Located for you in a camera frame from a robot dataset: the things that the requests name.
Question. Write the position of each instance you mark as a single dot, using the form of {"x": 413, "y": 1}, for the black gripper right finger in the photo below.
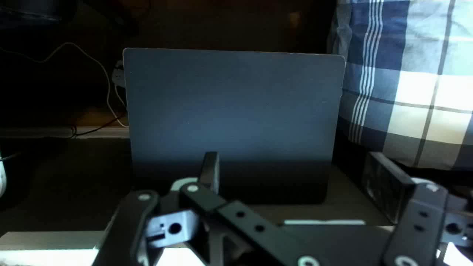
{"x": 419, "y": 222}

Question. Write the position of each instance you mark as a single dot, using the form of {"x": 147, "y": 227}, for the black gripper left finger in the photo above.
{"x": 133, "y": 222}

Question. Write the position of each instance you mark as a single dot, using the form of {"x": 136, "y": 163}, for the blue white plaid blanket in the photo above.
{"x": 408, "y": 83}

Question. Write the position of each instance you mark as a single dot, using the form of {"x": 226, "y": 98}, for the dark square side table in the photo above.
{"x": 231, "y": 108}

